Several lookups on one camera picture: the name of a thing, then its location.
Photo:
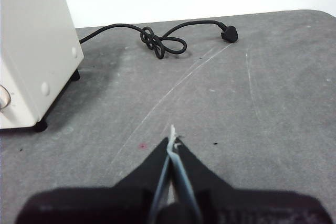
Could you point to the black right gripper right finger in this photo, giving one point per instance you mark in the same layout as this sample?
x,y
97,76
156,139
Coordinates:
x,y
236,205

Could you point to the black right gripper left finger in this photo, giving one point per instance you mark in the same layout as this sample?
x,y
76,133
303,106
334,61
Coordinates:
x,y
126,203

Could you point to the cream toaster oven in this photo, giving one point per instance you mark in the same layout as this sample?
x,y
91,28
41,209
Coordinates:
x,y
34,37

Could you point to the cream timer knob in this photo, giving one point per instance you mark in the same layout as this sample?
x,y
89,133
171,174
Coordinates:
x,y
4,98

